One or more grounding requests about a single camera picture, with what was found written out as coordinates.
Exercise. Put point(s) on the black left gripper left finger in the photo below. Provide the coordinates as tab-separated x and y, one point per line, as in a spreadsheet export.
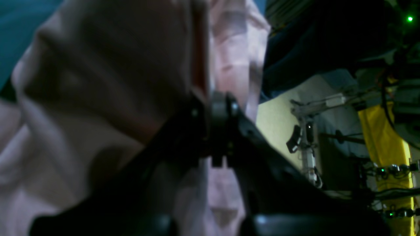
119	207

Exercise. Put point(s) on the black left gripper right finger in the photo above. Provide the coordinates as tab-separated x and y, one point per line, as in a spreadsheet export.
279	200

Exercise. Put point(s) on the pink T-shirt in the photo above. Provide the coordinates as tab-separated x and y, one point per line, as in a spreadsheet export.
97	83

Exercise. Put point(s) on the yellow cloth background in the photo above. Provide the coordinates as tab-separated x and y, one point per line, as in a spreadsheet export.
385	148

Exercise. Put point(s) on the teal table cloth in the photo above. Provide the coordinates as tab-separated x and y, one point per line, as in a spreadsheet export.
19	19

